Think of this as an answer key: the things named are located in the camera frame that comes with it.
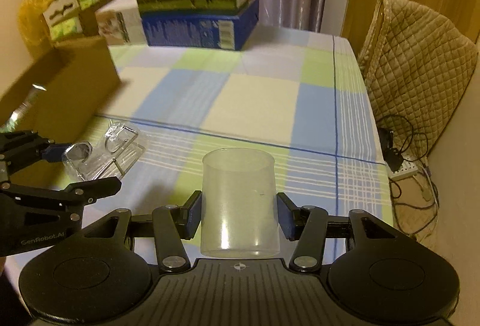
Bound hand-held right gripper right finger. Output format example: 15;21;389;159
277;193;399;272

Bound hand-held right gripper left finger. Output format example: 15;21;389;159
82;190;203;272

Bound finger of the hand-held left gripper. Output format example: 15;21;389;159
0;130;64;178
0;177;123;225

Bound translucent plastic cup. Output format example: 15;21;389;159
200;148;281;258

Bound clear hook package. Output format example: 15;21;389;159
61;121;146;182

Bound brown cardboard box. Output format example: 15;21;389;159
0;35;121;132

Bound checked tablecloth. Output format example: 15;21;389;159
7;26;394;267

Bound black charger adapter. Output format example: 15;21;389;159
378;127;403;173

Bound yellow plastic bag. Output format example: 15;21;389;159
19;0;55;56

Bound small brown box green packs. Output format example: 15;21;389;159
77;0;115;36

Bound white carton box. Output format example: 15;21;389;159
94;0;146;46

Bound flat blue box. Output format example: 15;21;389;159
140;0;260;51

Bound chair with quilted cover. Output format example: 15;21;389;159
357;0;479;161

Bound white power strip with cables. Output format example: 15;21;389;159
390;161;442;237

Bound black power cable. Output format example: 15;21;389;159
375;116;432;161

